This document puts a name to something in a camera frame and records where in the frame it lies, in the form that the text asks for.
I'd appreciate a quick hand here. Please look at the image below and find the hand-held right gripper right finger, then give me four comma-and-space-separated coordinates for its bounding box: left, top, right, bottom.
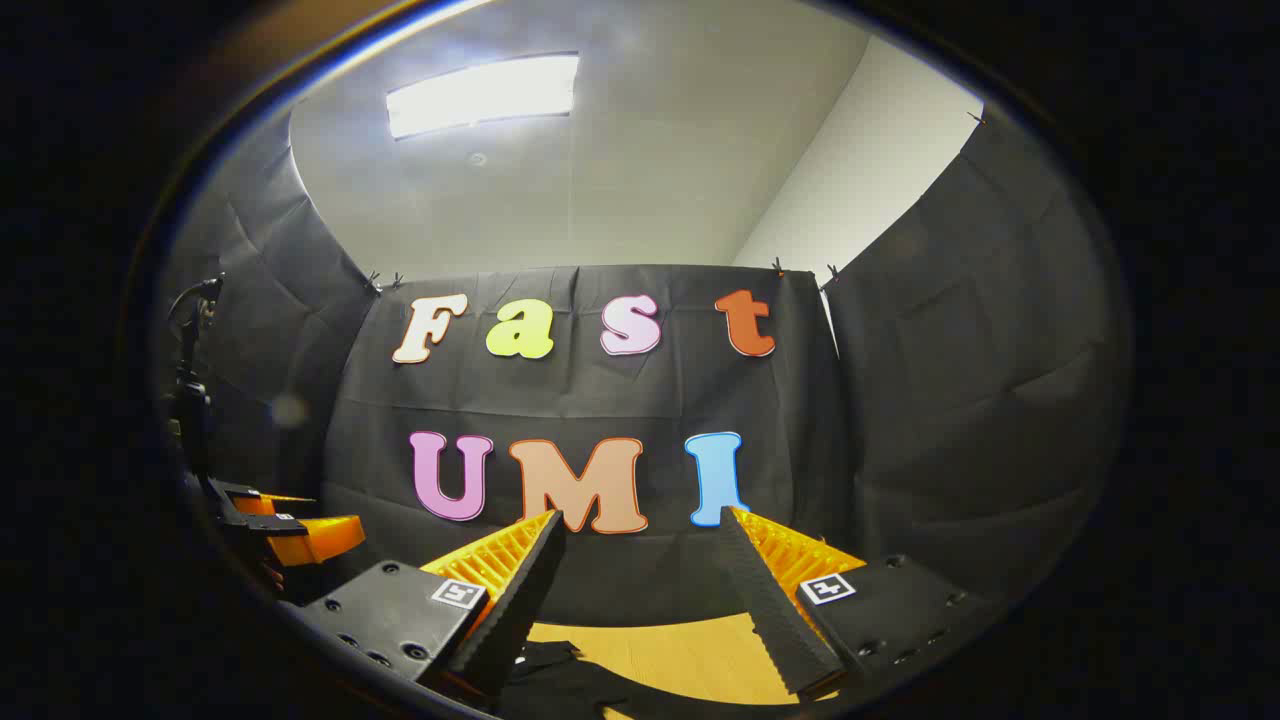
718, 505, 986, 701

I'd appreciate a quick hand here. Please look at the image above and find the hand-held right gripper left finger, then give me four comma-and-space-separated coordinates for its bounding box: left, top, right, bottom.
300, 510, 568, 701

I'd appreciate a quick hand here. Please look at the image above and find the black button shirt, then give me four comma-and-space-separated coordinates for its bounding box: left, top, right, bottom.
498, 640, 801, 720

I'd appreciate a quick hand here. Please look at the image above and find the black backdrop cloth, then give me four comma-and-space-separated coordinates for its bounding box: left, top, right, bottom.
150, 100, 1136, 641

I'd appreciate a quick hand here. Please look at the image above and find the rectangular ceiling light panel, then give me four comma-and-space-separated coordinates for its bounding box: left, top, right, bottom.
385, 52, 581, 141

